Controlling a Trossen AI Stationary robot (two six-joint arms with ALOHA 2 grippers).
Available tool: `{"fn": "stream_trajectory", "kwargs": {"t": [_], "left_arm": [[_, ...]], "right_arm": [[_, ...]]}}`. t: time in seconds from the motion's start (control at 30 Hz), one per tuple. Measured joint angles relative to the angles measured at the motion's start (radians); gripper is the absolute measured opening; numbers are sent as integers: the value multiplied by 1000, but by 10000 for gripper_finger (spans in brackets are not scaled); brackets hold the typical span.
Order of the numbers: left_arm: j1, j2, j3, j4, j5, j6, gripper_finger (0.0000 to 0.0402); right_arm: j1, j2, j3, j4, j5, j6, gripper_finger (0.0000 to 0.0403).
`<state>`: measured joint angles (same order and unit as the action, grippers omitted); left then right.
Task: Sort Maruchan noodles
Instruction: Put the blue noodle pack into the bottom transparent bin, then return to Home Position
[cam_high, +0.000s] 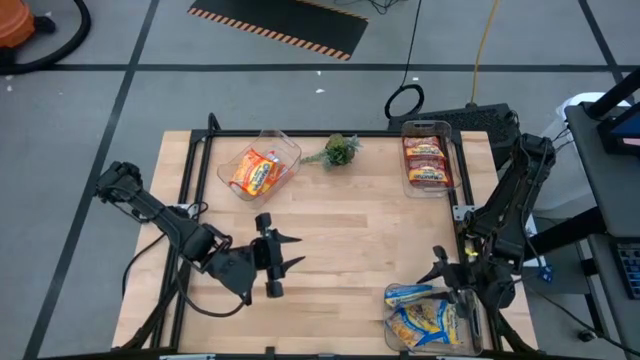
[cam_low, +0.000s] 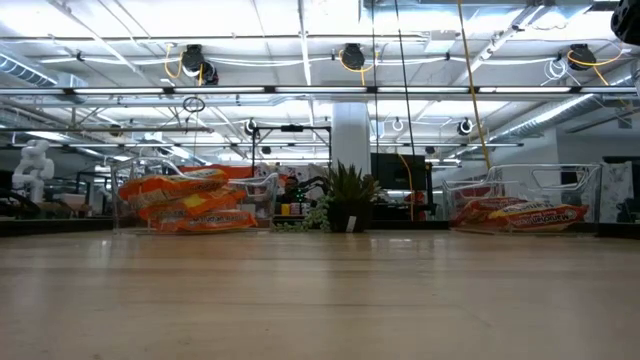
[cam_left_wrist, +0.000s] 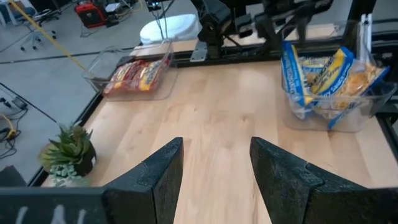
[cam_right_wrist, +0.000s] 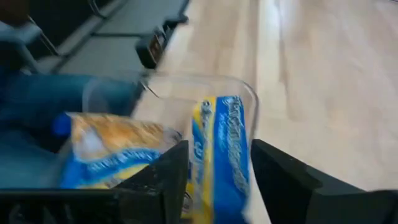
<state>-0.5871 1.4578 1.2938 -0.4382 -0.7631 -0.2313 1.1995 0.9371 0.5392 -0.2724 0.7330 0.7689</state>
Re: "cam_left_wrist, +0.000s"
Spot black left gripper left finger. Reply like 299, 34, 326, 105
101, 136, 185, 224

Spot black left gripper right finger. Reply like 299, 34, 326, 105
249, 136, 343, 224

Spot red orange Maruchan noodle pack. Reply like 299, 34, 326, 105
138, 58, 170, 93
123, 59, 149, 93
103, 62, 134, 96

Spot blue Maruchan noodle pack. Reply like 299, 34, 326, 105
281, 40, 313, 121
323, 60, 391, 131
306, 46, 356, 105

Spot small potted succulent plant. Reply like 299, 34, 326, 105
37, 123, 97, 188

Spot clear plastic bin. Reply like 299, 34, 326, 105
280, 18, 398, 134
82, 40, 180, 102

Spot black power adapter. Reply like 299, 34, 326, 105
11, 96, 29, 110

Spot red black machine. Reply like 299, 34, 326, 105
74, 1, 109, 29

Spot office chair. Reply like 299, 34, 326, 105
0, 0, 58, 52

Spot black metal table frame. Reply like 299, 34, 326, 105
27, 0, 398, 187

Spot yellow hanging cable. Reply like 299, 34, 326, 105
7, 0, 86, 71

